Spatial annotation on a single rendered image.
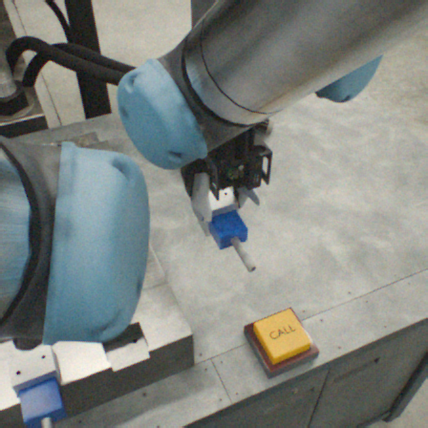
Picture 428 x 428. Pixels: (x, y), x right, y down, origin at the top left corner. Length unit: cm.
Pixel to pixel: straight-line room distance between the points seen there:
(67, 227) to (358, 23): 14
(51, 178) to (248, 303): 63
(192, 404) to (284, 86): 52
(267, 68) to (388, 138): 87
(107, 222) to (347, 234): 75
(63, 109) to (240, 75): 238
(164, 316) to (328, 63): 48
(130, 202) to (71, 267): 3
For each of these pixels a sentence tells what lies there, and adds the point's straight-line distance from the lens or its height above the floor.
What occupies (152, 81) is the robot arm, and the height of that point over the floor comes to 128.
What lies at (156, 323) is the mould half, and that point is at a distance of 66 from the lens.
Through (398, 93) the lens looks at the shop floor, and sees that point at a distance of 282.
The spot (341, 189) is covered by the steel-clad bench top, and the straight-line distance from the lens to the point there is 97.
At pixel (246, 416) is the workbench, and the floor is 54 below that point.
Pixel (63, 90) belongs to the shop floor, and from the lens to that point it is 278.
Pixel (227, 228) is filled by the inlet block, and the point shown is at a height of 94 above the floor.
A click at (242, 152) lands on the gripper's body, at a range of 56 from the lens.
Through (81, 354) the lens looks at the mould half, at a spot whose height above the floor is 89.
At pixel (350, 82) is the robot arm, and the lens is 42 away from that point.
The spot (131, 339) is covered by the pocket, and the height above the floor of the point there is 86.
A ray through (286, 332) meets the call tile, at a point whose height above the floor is 84.
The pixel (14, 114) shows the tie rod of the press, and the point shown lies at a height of 79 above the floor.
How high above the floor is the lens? 146
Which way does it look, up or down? 47 degrees down
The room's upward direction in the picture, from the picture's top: straight up
